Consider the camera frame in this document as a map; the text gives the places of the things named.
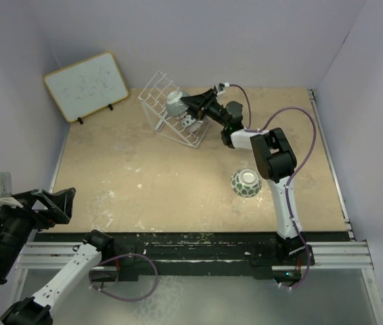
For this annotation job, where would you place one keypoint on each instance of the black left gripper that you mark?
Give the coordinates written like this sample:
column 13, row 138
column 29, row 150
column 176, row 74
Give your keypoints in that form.
column 59, row 206

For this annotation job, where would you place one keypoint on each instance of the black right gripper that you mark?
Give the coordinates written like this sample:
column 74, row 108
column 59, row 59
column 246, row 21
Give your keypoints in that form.
column 200, row 105

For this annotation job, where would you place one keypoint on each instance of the blue floral pattern bowl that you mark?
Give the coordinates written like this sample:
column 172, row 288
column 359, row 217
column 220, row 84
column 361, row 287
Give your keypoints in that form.
column 187, row 121

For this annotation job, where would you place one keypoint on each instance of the purple striped bowl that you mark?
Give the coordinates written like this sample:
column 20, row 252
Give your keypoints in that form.
column 194, row 126

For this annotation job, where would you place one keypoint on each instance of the grey bowl red rim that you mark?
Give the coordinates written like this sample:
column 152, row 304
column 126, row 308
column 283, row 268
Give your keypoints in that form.
column 174, row 106

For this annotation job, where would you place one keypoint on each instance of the white wire dish rack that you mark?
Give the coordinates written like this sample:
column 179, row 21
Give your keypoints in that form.
column 167, row 114

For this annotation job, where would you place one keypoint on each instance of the green leaf pattern bowl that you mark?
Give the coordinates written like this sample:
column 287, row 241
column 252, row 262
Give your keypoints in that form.
column 246, row 183

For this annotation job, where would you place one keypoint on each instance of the maroon lattice pattern bowl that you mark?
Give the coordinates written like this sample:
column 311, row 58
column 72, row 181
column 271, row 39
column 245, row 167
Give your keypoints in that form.
column 180, row 116

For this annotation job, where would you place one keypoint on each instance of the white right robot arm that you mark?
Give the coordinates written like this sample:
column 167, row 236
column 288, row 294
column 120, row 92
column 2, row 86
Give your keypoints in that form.
column 275, row 161

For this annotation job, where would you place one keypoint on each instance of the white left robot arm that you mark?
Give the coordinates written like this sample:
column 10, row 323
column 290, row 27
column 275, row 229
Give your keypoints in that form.
column 46, row 273

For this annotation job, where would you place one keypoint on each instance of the yellow framed whiteboard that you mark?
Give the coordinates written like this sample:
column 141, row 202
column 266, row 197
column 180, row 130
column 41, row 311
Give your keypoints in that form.
column 85, row 87

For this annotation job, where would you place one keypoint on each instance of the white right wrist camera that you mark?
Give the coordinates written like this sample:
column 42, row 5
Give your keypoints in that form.
column 221, row 88

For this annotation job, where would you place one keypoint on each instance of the black table front rail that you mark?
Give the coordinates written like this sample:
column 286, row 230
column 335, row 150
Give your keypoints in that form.
column 250, row 254

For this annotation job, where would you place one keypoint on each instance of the aluminium side rail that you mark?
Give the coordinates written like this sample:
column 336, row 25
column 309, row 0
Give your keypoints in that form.
column 347, row 221

